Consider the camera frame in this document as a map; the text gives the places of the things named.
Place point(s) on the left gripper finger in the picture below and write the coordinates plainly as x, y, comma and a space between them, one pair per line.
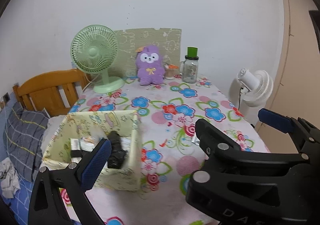
46, 204

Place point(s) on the white standing fan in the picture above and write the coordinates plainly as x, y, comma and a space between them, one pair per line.
252, 89

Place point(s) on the wall socket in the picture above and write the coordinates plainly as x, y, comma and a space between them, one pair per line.
6, 98

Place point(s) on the floral tablecloth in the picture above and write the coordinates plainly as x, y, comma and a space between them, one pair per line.
170, 153

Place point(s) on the grey fabric pouch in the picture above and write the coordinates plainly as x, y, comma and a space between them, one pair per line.
76, 152

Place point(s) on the toothpick jar orange lid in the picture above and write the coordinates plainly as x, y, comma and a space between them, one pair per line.
170, 70

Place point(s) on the glass jar green lid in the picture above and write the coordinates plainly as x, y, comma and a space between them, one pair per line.
189, 67

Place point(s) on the purple plush toy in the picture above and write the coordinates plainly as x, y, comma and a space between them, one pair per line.
149, 62

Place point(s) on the crumpled white cloth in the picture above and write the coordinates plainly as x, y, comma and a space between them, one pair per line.
9, 179

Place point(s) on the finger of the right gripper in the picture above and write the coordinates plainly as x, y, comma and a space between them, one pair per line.
293, 127
214, 144

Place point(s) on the black plastic bundle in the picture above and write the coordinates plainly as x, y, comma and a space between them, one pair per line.
118, 154

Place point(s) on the yellow cartoon snack box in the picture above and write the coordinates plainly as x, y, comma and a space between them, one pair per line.
88, 143

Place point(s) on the green desk fan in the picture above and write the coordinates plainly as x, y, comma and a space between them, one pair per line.
93, 50

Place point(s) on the grey plaid pillow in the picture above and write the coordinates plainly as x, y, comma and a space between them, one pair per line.
22, 137

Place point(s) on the beige door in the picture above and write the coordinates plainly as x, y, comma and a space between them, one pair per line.
296, 85

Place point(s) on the yellow patterned storage box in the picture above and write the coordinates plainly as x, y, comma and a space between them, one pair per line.
99, 124

